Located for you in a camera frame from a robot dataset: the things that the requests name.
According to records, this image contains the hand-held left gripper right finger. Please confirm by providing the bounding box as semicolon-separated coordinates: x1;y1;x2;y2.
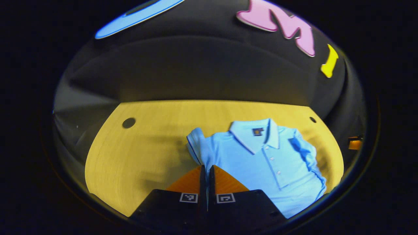
209;165;288;230

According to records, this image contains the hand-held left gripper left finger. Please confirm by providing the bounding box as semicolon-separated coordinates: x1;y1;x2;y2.
129;165;208;229

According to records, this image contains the light blue polo T-shirt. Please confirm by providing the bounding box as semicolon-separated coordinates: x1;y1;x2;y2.
186;118;327;219

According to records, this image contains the black backdrop cloth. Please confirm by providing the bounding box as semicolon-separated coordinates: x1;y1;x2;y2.
52;0;367;183

